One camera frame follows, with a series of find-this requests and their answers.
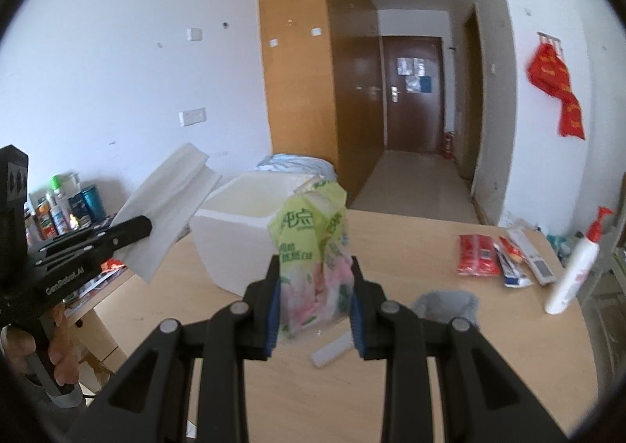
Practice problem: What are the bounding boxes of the white remote control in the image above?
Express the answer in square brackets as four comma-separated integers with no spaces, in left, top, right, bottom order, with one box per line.
[507,229,557,286]

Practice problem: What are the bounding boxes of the white lotion pump bottle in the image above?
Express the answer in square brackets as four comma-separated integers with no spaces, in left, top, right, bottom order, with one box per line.
[544,207,613,315]

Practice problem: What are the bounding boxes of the white styrofoam box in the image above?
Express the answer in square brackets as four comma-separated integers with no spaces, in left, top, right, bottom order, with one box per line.
[189,171,318,296]

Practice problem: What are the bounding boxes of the white foam strip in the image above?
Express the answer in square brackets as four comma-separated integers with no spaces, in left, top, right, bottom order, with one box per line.
[311,332,353,369]

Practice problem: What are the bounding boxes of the wall coat hook rack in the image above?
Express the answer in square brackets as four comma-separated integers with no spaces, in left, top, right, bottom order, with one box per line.
[537,31,562,52]

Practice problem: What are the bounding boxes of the red fire extinguisher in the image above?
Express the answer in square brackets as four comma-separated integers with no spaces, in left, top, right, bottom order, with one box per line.
[443,132,454,160]

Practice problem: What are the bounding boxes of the wooden wardrobe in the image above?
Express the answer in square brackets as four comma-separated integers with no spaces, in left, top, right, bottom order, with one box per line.
[259,0,384,201]

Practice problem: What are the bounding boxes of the blue white toothpaste tube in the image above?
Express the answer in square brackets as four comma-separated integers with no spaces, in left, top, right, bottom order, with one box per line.
[495,245,532,289]

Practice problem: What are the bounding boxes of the white wall socket plate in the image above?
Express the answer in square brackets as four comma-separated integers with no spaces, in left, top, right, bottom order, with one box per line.
[178,107,207,127]

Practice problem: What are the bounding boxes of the light blue covered bundle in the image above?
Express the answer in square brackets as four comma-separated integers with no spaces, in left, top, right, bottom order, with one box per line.
[255,153,337,181]

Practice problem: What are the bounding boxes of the green pink tissue pack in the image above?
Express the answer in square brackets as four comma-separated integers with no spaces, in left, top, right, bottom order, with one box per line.
[268,179,354,339]

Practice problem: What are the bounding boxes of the red orange snack packet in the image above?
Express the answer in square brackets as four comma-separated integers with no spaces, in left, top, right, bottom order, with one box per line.
[101,259,126,274]

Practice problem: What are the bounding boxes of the red snack sachet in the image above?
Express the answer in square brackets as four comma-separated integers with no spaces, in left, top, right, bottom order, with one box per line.
[499,237,525,264]

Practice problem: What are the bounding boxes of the red wet wipes pack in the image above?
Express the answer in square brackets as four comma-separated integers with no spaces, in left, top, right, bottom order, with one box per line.
[457,234,501,277]

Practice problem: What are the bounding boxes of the red hanging bags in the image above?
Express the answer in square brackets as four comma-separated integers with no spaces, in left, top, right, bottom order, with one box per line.
[526,42,586,140]

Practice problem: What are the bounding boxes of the teal canister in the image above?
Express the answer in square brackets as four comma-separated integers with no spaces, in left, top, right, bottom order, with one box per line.
[82,185,107,223]

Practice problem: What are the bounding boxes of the dark brown entrance door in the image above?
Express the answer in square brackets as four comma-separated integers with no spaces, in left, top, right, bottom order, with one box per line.
[382,35,444,155]

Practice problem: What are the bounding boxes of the grey cloth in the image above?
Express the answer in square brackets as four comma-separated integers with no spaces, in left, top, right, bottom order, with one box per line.
[411,291,480,326]

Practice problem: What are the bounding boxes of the person left hand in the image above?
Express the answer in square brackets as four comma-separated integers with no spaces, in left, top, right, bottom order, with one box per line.
[4,302,81,388]

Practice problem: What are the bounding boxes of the white tissue paper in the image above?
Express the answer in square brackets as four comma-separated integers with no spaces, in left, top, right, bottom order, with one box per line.
[112,143,221,282]

